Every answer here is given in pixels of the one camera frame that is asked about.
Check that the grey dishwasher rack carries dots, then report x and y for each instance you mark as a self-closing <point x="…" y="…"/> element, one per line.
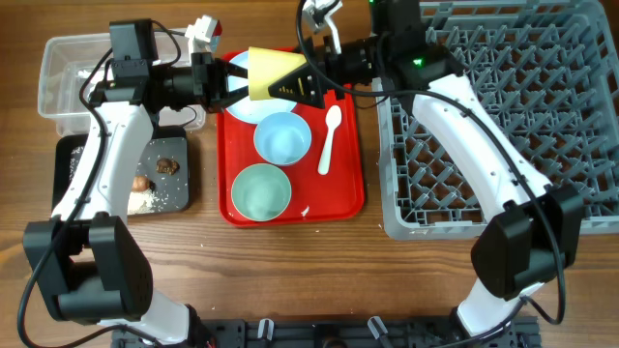
<point x="547" y="74"/>

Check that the green small bowl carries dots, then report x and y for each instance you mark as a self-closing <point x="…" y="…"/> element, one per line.
<point x="261" y="192"/>

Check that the white plastic spoon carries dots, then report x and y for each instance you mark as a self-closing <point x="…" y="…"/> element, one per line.
<point x="333" y="120"/>

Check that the white rice pile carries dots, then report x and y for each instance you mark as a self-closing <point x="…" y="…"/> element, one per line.
<point x="171" y="193"/>

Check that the yellow plastic cup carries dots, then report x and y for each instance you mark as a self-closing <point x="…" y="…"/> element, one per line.
<point x="267" y="66"/>

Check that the clear plastic bin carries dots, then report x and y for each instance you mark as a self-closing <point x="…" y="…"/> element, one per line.
<point x="67" y="63"/>

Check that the black waste tray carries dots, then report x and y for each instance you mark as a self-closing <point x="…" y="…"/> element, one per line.
<point x="68" y="154"/>

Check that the large light blue plate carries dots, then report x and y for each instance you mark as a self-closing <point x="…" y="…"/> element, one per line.
<point x="246" y="110"/>

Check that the red serving tray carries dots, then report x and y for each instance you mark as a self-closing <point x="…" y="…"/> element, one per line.
<point x="339" y="194"/>

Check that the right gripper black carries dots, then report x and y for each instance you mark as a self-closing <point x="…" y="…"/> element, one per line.
<point x="306" y="72"/>

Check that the light blue bowl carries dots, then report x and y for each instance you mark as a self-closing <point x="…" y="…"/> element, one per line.
<point x="282" y="138"/>

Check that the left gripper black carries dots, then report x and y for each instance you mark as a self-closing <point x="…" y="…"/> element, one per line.
<point x="210" y="83"/>

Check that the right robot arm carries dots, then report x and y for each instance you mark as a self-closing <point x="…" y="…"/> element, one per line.
<point x="533" y="227"/>

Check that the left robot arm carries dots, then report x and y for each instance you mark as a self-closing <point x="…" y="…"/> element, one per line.
<point x="84" y="260"/>

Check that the brown food scrap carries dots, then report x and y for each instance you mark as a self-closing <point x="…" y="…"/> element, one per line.
<point x="167" y="166"/>

